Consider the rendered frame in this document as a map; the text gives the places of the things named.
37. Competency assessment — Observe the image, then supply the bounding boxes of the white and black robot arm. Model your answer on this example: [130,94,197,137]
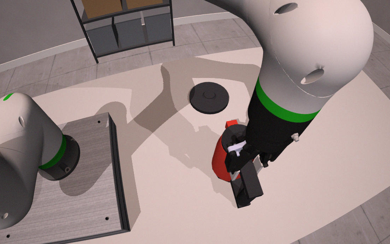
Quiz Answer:
[0,0,374,230]

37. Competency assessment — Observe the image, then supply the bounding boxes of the red and black kettle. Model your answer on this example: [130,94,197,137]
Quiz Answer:
[212,120,263,208]

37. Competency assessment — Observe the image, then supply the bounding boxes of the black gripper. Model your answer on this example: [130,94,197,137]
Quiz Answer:
[225,121,293,181]

